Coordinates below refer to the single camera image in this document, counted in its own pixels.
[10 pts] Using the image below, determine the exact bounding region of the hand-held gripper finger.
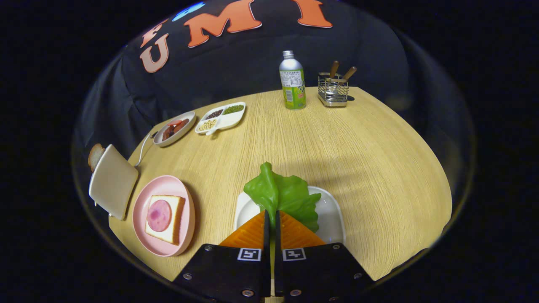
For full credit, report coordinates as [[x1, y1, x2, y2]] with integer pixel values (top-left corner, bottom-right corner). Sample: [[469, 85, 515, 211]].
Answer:
[[173, 210, 271, 301], [275, 210, 375, 301]]

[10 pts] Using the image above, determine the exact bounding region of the green lettuce leaf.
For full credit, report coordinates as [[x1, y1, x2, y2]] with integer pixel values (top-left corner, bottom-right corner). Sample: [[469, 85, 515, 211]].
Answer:
[[243, 162, 322, 233]]

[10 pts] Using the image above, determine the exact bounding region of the toasted bread slice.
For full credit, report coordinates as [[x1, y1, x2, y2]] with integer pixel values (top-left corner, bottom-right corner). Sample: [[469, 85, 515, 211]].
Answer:
[[88, 143, 106, 172]]

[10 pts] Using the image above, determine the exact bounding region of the white square plate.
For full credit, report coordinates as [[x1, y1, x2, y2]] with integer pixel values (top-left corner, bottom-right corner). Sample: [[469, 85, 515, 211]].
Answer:
[[234, 186, 347, 245]]

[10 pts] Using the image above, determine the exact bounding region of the bread slice with crust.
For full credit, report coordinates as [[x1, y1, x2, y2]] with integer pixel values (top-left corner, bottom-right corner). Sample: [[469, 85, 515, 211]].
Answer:
[[145, 195, 186, 246]]

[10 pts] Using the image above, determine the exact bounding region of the pink ham slice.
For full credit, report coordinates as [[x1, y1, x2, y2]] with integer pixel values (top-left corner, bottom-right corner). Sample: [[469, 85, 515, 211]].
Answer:
[[147, 199, 172, 232]]

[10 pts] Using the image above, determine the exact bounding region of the pink round plate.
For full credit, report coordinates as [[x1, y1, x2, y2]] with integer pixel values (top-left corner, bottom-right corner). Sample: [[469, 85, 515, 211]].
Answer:
[[132, 175, 196, 257]]

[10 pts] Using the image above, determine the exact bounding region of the white divided dish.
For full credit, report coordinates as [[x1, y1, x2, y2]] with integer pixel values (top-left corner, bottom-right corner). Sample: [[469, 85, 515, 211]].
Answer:
[[195, 102, 246, 136]]

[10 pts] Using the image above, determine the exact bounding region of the white round plate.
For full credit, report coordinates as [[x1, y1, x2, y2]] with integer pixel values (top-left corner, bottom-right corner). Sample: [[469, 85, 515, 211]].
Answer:
[[152, 111, 197, 147]]

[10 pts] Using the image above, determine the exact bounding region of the green and silver bottle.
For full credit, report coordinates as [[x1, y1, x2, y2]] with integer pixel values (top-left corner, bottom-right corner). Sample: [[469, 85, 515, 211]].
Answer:
[[279, 50, 307, 110]]

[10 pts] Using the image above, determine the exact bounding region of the white toaster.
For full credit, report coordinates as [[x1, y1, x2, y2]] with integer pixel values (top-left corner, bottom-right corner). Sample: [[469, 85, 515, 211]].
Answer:
[[88, 144, 139, 221]]

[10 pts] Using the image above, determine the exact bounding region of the black backdrop cloth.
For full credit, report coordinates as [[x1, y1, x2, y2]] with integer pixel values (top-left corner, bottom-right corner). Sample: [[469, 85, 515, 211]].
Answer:
[[72, 0, 474, 219]]

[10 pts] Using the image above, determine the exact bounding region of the white toaster cable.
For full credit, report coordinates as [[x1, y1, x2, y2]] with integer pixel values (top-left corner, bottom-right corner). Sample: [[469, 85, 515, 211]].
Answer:
[[134, 133, 158, 168]]

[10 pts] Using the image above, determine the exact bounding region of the metal wire utensil holder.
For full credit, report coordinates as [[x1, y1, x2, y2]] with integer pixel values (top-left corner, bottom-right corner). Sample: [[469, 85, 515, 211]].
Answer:
[[318, 72, 350, 107]]

